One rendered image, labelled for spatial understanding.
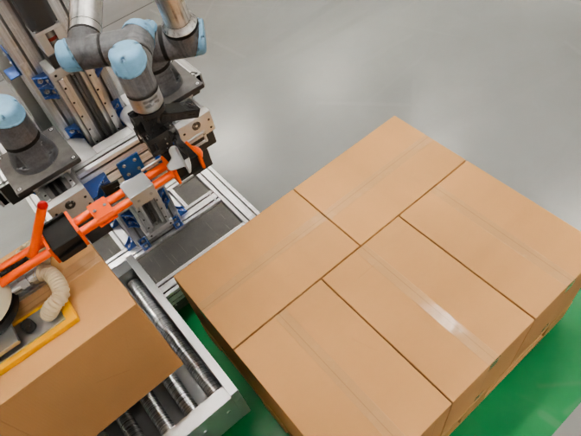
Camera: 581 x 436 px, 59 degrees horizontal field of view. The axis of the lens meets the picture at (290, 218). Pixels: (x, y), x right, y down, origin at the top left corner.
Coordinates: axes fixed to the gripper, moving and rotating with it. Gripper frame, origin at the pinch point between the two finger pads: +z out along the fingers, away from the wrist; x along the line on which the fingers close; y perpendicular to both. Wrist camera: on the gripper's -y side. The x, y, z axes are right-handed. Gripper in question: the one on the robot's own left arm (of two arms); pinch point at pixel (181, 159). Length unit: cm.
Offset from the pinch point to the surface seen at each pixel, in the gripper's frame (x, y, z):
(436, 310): 55, -45, 67
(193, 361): 14, 28, 67
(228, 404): 35, 27, 64
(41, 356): 17, 55, 13
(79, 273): 1.9, 37.7, 13.1
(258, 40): -188, -138, 122
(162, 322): -5, 29, 66
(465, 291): 57, -57, 67
